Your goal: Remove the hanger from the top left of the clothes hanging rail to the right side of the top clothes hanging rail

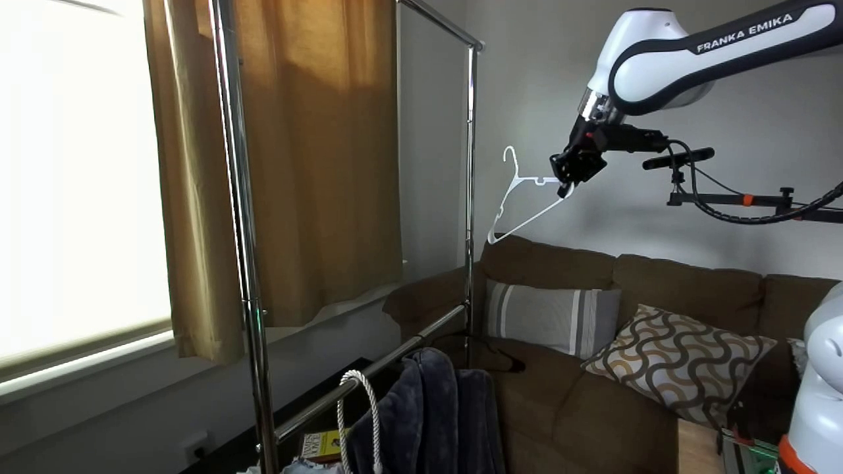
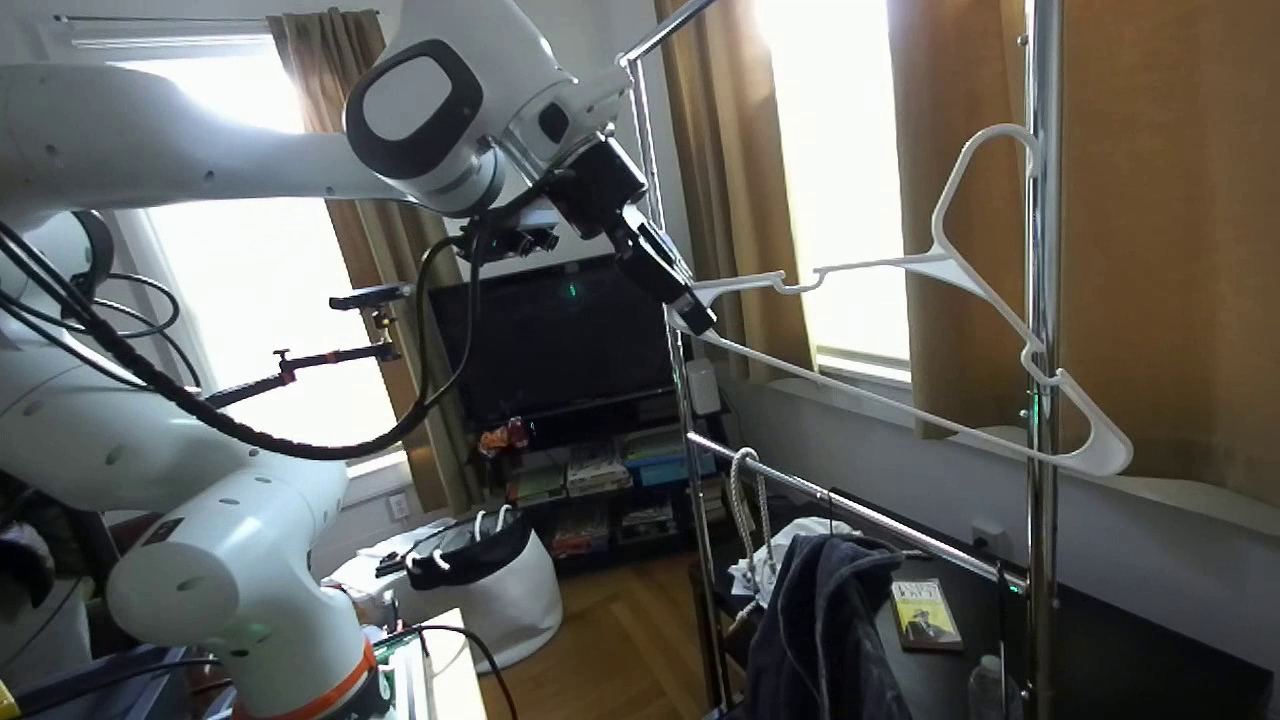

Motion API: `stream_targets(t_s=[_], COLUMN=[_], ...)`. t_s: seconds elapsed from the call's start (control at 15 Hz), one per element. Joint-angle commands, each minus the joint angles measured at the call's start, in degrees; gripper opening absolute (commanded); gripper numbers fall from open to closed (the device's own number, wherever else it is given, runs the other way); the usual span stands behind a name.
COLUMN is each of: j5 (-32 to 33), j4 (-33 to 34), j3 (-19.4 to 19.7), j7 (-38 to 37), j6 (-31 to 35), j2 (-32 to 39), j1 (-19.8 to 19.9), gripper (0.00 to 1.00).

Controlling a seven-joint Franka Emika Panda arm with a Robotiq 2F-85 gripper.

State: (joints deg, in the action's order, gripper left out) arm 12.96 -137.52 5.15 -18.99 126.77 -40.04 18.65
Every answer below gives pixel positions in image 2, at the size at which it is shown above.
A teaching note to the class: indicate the brown curtain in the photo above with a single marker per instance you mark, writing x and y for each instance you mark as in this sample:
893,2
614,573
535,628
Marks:
400,260
1170,250
730,200

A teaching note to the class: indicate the chrome clothes rail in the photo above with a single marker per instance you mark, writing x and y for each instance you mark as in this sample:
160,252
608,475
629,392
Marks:
860,510
668,25

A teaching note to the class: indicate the dark blue garment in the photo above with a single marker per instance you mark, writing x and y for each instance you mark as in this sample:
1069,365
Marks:
820,630

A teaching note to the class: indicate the black table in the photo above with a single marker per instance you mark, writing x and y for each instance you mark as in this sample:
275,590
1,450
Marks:
1120,650

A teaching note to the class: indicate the white cloth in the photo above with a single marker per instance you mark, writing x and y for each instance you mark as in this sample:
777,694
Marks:
760,575

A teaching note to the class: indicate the white router box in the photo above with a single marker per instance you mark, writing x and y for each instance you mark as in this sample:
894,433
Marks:
704,387

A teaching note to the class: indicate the window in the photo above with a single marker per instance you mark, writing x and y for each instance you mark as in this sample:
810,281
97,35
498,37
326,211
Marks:
840,150
260,300

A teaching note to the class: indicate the media shelf with books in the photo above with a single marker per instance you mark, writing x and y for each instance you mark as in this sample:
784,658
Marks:
600,480

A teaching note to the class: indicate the white laundry bag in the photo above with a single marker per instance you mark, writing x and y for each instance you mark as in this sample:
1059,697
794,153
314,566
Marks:
510,610

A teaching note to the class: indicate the yellow book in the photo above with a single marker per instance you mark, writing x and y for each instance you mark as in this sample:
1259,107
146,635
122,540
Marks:
925,612

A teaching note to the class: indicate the chrome clothes rack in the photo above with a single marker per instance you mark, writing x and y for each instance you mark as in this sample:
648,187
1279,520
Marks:
1045,300

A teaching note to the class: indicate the wall socket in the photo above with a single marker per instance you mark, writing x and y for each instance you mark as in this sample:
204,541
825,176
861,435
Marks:
399,505
988,538

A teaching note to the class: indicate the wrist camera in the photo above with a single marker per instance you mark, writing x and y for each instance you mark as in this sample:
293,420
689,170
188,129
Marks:
530,235

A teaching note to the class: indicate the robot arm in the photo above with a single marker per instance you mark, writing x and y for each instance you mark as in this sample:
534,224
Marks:
150,130

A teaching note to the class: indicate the red snack packet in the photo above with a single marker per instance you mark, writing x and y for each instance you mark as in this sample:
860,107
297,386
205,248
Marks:
503,438

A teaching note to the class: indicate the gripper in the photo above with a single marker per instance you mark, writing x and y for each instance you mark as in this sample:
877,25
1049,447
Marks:
598,182

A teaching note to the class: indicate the clear plastic bottle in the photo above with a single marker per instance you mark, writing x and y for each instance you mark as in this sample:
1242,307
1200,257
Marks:
988,690

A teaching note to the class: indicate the white plastic hanger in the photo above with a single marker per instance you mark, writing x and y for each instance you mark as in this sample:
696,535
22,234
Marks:
955,268

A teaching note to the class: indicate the camera on mount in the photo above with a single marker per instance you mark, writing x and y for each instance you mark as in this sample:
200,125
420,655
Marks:
330,358

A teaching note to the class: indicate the black bag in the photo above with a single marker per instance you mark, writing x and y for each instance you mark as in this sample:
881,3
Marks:
470,555

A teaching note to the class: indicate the black television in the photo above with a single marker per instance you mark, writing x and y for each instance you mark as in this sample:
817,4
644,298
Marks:
550,340

